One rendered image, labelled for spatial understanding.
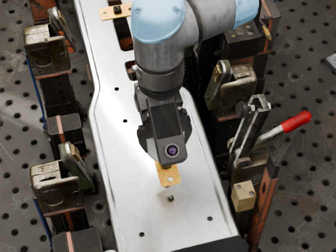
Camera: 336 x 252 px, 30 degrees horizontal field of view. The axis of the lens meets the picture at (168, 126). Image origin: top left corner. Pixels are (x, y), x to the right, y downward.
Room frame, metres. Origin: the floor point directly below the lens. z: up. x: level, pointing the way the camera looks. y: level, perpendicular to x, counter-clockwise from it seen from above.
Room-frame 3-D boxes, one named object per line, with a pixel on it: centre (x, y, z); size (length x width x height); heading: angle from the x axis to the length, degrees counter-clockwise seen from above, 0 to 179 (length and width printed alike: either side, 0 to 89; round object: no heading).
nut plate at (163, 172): (0.57, 0.00, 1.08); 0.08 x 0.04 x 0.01; 14
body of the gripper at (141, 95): (0.61, 0.01, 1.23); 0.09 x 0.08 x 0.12; 14
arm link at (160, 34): (0.61, 0.01, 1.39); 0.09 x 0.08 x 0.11; 118
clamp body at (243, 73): (0.79, -0.14, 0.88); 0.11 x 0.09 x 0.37; 104
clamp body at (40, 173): (0.58, 0.22, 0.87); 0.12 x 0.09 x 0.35; 104
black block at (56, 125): (0.72, 0.22, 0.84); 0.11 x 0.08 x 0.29; 104
